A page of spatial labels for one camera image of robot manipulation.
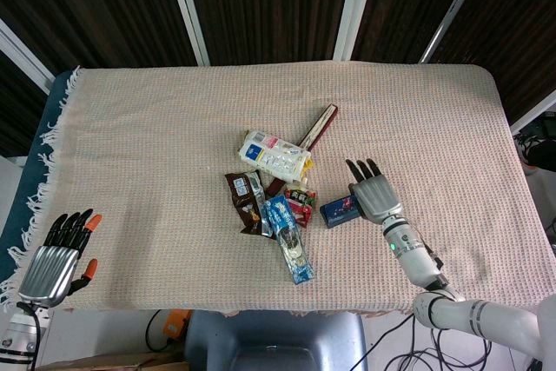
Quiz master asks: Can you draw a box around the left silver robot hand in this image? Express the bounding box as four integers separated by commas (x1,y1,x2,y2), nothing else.
17,209,103,308

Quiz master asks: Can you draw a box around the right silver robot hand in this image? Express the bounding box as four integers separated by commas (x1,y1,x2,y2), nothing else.
345,157,403,222

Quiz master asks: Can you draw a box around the blue grey box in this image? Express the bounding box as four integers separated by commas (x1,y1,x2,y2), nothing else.
320,195,364,229

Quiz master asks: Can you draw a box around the dark red long box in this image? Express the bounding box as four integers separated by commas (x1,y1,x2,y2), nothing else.
264,103,340,196

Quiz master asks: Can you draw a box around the red snack packet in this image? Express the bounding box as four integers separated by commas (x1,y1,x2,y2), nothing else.
284,187,317,229

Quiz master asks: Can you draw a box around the blue cookie package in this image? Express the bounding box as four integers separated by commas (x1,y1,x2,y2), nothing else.
262,195,314,286

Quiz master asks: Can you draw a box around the white snack bag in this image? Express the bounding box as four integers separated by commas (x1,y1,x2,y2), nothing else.
237,129,313,183

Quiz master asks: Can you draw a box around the brown snack wrapper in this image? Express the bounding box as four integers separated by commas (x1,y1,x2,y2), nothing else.
223,169,275,242

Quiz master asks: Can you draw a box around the teal table cover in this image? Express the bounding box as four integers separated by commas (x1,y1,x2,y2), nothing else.
0,69,83,285

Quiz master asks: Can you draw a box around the orange device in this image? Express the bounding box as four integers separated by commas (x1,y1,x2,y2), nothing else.
163,309,193,347

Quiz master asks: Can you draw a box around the black background equipment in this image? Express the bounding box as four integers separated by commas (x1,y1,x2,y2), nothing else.
514,113,556,175

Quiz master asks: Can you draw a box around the pink waffle blanket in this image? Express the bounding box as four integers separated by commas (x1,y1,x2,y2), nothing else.
0,62,556,319

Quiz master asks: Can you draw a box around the black cable bundle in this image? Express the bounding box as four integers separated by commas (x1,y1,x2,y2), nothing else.
381,313,544,371

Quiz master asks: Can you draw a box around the white frame post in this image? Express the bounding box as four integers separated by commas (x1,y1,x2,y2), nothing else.
332,0,381,62
510,90,556,136
0,18,56,95
419,0,492,64
162,0,212,67

